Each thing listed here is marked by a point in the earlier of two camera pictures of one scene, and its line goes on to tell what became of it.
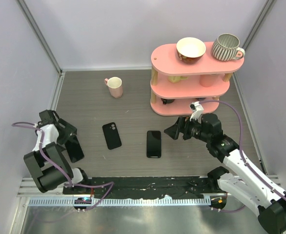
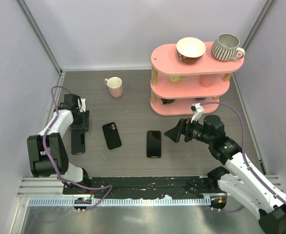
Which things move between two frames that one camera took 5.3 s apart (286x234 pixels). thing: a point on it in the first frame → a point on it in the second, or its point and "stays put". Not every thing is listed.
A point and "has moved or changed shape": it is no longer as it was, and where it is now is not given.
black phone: x=74 y=149 has moved or changed shape
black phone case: x=112 y=136 stays put
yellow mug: x=175 y=79 stays put
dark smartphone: x=153 y=144 stays put
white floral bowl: x=190 y=50 stays put
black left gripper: x=69 y=131 → x=84 y=125
